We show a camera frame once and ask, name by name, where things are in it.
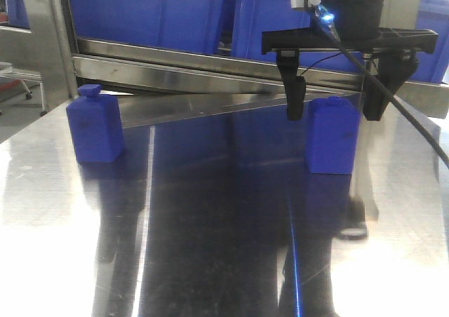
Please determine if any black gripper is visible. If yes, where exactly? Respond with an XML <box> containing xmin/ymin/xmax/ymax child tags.
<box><xmin>262</xmin><ymin>0</ymin><xmax>424</xmax><ymax>121</ymax></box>

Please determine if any blue bottle part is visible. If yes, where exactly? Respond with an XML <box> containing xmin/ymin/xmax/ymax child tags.
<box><xmin>305</xmin><ymin>97</ymin><xmax>361</xmax><ymax>175</ymax></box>
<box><xmin>66</xmin><ymin>84</ymin><xmax>124</xmax><ymax>163</ymax></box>

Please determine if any stainless steel shelf rack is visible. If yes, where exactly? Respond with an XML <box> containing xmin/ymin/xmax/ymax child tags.
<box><xmin>0</xmin><ymin>0</ymin><xmax>449</xmax><ymax>130</ymax></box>

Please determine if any blue bin far right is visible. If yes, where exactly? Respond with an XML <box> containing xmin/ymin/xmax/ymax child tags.
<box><xmin>411</xmin><ymin>0</ymin><xmax>448</xmax><ymax>84</ymax></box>

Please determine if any blue bin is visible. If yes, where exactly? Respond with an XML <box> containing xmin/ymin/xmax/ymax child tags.
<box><xmin>6</xmin><ymin>0</ymin><xmax>29</xmax><ymax>29</ymax></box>
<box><xmin>69</xmin><ymin>0</ymin><xmax>225</xmax><ymax>55</ymax></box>
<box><xmin>411</xmin><ymin>0</ymin><xmax>448</xmax><ymax>84</ymax></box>
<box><xmin>231</xmin><ymin>0</ymin><xmax>369</xmax><ymax>73</ymax></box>

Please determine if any blue bin centre right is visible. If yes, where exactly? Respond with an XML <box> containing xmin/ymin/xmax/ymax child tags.
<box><xmin>231</xmin><ymin>0</ymin><xmax>369</xmax><ymax>73</ymax></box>

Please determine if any blue bin centre left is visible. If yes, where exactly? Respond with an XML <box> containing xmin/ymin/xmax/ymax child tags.
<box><xmin>69</xmin><ymin>0</ymin><xmax>225</xmax><ymax>55</ymax></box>

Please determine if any blue bin far left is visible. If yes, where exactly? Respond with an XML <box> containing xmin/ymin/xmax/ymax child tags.
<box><xmin>6</xmin><ymin>0</ymin><xmax>29</xmax><ymax>29</ymax></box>

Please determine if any wheeled metal cart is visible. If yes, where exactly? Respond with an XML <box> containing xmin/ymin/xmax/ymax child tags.
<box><xmin>1</xmin><ymin>62</ymin><xmax>49</xmax><ymax>116</ymax></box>

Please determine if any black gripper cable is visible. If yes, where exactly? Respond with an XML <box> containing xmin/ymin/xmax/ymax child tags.
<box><xmin>296</xmin><ymin>0</ymin><xmax>449</xmax><ymax>165</ymax></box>

